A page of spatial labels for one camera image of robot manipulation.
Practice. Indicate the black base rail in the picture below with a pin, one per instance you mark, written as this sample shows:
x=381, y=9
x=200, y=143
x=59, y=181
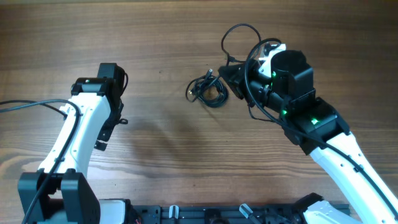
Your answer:
x=174, y=214

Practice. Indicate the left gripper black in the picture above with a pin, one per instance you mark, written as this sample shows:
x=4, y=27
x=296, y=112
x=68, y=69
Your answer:
x=104, y=134

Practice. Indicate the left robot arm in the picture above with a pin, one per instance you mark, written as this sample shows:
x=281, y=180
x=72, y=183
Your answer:
x=59, y=191

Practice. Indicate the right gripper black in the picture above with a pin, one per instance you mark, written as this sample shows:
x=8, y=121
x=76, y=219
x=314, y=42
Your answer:
x=237, y=83

